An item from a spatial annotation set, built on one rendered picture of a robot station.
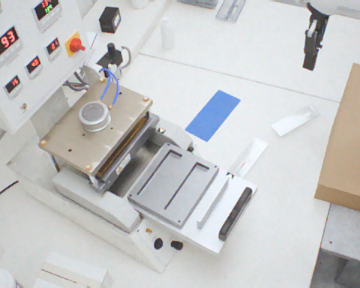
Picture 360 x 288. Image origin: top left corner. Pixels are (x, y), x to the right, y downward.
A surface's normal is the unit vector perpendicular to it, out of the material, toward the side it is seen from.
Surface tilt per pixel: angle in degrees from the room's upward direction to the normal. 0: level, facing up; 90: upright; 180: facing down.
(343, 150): 40
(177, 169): 0
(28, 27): 90
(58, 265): 2
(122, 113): 0
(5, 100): 90
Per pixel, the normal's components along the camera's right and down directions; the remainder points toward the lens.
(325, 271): -0.06, -0.58
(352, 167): -0.28, 0.05
